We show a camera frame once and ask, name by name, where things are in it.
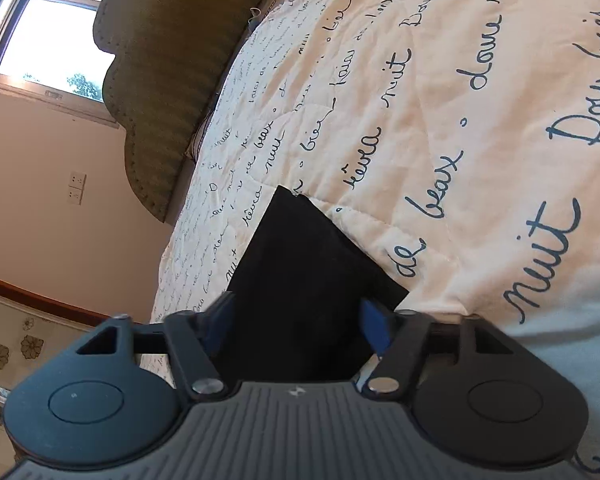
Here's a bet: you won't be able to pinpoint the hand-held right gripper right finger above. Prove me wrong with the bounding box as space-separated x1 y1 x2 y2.
357 299 507 406

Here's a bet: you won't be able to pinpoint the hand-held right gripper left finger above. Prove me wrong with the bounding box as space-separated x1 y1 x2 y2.
75 291 236 403

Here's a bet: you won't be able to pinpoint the black pants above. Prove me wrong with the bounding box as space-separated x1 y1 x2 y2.
224 185 411 385

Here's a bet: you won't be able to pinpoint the flower-patterned panel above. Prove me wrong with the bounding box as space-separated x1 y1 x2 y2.
0 287 98 428

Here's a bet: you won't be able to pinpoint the cream script-printed bedspread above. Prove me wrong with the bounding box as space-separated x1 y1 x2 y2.
149 0 600 480

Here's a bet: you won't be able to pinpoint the green upholstered headboard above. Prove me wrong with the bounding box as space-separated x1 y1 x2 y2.
92 0 292 226

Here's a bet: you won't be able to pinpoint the window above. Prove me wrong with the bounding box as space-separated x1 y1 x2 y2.
0 0 131 113

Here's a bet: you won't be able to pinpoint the brown wooden frame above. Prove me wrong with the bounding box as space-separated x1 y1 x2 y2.
0 271 112 323

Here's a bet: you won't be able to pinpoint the white wall socket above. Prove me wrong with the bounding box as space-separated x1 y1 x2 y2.
67 171 88 206

